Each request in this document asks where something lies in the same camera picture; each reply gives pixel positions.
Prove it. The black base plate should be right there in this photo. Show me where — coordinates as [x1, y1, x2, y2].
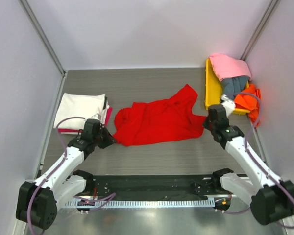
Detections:
[78, 174, 230, 201]

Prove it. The yellow plastic bin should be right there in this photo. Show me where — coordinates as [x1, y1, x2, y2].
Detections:
[205, 58, 250, 108]

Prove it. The pink t shirt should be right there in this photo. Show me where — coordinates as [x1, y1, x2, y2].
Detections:
[209, 53, 252, 81]

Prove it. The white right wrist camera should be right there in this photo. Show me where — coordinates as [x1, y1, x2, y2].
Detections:
[220, 95, 236, 117]

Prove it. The slotted white cable duct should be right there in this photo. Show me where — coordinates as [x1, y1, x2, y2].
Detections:
[63, 198, 215, 209]

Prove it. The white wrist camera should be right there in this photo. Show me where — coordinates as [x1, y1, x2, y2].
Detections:
[90, 113, 103, 123]
[220, 95, 236, 117]

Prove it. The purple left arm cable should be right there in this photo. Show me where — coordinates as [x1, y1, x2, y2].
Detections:
[26, 117, 116, 235]

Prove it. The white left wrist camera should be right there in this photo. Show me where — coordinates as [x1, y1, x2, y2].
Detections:
[90, 113, 103, 123]

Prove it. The folded white t shirt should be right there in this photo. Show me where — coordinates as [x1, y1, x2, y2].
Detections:
[53, 93, 110, 130]

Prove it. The left aluminium corner post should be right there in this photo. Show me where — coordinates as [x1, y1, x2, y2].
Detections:
[19, 0, 66, 76]

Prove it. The red t shirt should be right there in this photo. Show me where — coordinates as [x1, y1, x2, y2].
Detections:
[113, 84, 206, 146]

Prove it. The grey t shirt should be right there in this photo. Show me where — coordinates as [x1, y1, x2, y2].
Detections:
[221, 76, 250, 100]

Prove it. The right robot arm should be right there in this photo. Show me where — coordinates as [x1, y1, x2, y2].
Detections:
[203, 102, 294, 225]

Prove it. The aluminium corner post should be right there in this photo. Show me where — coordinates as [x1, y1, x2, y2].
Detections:
[19, 0, 66, 76]
[240, 0, 281, 61]

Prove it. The orange t shirt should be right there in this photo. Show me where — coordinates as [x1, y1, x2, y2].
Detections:
[234, 84, 261, 127]

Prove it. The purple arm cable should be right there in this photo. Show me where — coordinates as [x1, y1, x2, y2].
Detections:
[26, 117, 116, 235]
[214, 92, 294, 229]

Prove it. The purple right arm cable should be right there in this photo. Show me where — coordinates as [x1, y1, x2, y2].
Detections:
[214, 92, 294, 229]

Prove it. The right aluminium corner post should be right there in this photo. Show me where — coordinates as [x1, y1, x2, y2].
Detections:
[240, 0, 281, 61]

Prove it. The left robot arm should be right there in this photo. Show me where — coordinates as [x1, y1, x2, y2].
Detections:
[16, 117, 116, 234]

